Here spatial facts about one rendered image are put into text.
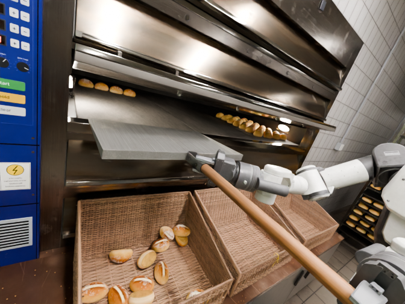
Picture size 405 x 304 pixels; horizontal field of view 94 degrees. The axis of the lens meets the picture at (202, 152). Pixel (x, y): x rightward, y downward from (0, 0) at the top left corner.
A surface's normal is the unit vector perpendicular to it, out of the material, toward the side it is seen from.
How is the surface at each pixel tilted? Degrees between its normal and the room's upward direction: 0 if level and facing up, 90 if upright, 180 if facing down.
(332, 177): 62
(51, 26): 90
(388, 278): 90
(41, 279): 0
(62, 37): 90
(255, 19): 70
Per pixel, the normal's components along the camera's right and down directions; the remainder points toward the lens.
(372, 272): -0.86, -0.08
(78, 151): 0.59, 0.09
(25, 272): 0.29, -0.90
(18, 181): 0.53, 0.42
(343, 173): -0.40, -0.35
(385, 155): -0.45, -0.68
